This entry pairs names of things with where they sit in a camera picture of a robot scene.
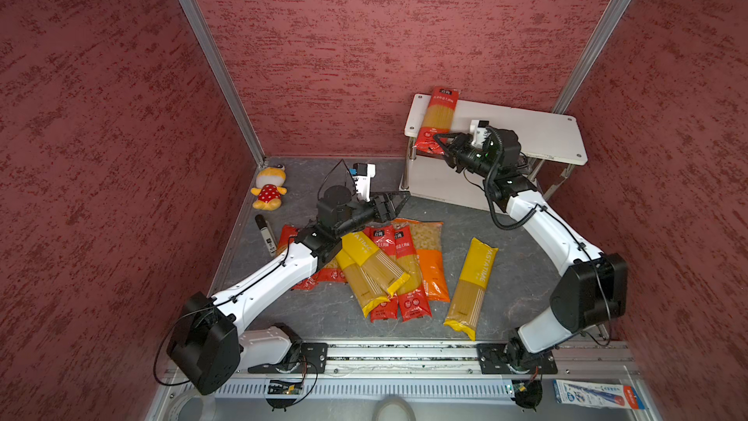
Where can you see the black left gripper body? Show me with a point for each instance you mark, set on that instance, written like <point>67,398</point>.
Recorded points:
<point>379,208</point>

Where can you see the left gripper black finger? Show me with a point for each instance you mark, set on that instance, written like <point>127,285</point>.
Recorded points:
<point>394,198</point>
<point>391,207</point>

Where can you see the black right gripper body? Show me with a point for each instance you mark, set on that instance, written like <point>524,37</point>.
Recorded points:
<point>456,149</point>

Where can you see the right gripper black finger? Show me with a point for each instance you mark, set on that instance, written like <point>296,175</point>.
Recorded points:
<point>449,154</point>
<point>450,138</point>

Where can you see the red spaghetti bag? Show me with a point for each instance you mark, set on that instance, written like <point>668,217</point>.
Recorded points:
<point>413,301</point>
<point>384,238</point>
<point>438,119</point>

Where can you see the yellow spaghetti bag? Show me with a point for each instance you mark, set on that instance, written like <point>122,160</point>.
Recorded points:
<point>365,290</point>
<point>376,264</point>
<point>466,303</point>

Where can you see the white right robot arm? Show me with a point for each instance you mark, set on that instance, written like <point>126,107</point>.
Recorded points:
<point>592,289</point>

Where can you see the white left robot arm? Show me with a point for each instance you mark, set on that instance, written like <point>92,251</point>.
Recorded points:
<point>204,341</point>

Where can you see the white two-tier metal shelf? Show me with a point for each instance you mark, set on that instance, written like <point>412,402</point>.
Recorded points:
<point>544,136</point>

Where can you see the orange macaroni bag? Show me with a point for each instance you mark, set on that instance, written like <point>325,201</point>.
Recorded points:
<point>427,240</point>

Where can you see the red macaroni bag left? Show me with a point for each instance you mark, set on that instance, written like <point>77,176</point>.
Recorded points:
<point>330,273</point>

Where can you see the grey marker pen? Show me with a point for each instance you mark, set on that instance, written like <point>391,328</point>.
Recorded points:
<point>266,234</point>

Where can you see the yellow plush toy red dress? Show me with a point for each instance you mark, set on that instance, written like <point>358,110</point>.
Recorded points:
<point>269,188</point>

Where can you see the blue white box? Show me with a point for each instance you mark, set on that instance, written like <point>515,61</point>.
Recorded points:
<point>597,395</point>

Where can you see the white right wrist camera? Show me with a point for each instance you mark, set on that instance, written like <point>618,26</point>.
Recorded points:
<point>479,131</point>

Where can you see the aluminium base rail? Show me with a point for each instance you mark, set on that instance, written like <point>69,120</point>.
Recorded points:
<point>412,380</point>

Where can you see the right aluminium corner post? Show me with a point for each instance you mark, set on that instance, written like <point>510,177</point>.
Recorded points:
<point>595,45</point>

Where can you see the aluminium corner post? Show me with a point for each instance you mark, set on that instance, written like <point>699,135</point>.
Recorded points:
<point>201,30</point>
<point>595,45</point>

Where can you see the left aluminium corner post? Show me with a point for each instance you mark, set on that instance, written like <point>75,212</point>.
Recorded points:
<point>201,30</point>

